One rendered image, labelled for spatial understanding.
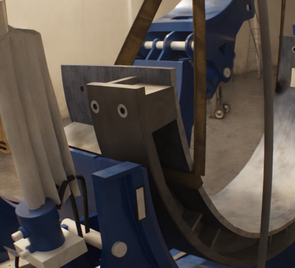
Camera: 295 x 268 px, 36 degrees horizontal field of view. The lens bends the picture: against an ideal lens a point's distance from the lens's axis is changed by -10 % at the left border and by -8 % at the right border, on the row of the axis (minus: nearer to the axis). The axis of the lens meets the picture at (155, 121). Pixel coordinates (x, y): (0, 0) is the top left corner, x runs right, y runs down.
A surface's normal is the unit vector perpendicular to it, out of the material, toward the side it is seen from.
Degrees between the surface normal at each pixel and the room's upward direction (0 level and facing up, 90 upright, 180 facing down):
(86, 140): 16
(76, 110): 101
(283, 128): 45
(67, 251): 90
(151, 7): 106
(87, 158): 95
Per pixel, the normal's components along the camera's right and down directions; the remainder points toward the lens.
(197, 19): 0.80, -0.08
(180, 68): -0.68, 0.09
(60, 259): 0.73, 0.11
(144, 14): 0.51, 0.40
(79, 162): -0.67, 0.29
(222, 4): -0.42, -0.71
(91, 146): -0.25, -0.88
